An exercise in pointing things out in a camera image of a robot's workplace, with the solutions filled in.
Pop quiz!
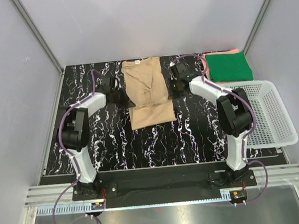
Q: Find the beige t shirt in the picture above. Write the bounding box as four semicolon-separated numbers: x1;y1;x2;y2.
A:
122;57;176;130

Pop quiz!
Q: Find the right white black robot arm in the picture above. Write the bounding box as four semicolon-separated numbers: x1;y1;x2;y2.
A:
169;62;256;187

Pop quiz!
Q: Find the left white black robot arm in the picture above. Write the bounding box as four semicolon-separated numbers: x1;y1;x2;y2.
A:
54;76;135;199

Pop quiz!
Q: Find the pink folded t shirt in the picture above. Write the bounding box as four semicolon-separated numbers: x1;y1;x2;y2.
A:
201;49;240;80

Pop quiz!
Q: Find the cream folded t shirt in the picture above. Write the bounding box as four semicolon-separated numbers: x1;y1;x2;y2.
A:
215;81;229;87

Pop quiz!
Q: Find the green folded t shirt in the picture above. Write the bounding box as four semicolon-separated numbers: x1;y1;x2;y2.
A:
206;52;254;82

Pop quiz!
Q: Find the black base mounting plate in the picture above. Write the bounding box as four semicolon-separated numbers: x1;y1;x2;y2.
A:
38;155;288;215

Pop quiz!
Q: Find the white plastic mesh basket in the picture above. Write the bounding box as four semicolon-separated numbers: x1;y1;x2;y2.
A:
225;80;298;149

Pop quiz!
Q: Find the left small circuit board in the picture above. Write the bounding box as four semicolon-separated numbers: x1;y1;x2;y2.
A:
91;201;105;210

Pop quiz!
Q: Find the small circuit board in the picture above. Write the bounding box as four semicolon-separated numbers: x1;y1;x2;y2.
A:
232;190;247;199
91;201;105;210

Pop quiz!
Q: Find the right small circuit board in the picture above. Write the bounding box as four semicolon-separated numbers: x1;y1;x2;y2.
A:
232;190;247;199

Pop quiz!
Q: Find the left aluminium frame post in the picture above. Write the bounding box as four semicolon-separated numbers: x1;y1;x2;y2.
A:
11;0;65;78

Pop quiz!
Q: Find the aluminium frame post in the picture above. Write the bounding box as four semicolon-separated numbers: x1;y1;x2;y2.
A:
243;0;272;55
11;0;65;78

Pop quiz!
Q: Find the aluminium rail profile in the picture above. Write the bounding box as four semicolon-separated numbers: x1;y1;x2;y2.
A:
23;183;77;207

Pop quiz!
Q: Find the right aluminium frame post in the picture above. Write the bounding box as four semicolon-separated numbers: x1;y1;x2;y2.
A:
243;0;272;55

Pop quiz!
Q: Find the grey slotted cable duct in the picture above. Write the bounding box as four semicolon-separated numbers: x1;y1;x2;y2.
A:
37;191;231;216

